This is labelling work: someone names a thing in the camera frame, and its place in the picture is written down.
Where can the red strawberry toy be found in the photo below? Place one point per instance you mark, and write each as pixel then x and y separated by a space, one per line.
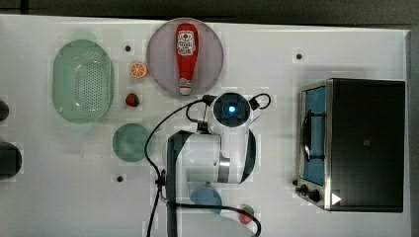
pixel 249 213
pixel 132 100

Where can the blue cup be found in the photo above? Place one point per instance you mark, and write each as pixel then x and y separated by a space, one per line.
pixel 206 195

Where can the green mug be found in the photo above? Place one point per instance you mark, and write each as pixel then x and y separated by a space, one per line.
pixel 129 142

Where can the orange slice toy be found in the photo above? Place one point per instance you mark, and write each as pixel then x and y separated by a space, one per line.
pixel 138 70

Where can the large black pot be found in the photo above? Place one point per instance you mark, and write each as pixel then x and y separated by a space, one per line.
pixel 10 161

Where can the red plush ketchup bottle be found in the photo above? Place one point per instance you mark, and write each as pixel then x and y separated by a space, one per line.
pixel 187 47

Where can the green perforated colander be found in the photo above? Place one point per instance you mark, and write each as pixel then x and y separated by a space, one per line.
pixel 83 81

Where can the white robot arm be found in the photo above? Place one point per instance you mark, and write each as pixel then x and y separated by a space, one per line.
pixel 225 154

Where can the silver toaster oven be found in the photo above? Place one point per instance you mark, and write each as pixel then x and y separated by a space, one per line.
pixel 351 145

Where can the small black pot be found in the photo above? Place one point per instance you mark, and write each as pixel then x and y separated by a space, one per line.
pixel 4 111

